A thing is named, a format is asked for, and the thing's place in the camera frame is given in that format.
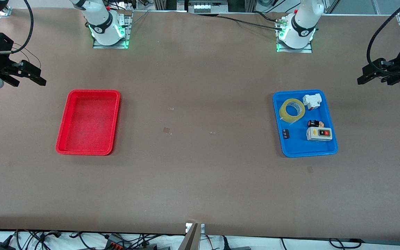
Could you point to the yellow packing tape roll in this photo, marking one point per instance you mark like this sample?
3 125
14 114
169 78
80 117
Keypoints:
283 114

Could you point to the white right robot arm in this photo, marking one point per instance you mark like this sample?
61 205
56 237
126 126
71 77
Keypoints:
102 21

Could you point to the white circuit breaker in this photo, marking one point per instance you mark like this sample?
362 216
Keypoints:
311 101

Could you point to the red plastic tray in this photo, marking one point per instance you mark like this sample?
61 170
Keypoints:
68 142

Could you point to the small black red button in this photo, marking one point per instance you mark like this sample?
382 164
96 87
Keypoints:
313 123

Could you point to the small black terminal block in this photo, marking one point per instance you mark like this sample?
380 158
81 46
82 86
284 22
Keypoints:
285 134

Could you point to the blue plastic tray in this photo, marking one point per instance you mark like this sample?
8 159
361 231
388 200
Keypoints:
297 147

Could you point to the black power adapter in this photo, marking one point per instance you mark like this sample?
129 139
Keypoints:
0 246

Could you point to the white power strip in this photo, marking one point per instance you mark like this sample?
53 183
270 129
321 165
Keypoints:
207 7

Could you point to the orange black connector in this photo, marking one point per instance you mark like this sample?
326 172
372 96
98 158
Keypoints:
116 241

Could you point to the aluminium profile bar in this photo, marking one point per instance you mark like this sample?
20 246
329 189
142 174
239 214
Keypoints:
190 239

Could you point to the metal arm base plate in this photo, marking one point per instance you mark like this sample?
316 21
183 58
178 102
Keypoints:
294 50
129 31

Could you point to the grey push-button switch box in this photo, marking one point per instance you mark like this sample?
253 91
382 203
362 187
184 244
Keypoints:
319 134

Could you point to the small metal mounting bracket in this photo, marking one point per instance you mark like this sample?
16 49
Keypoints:
202 228

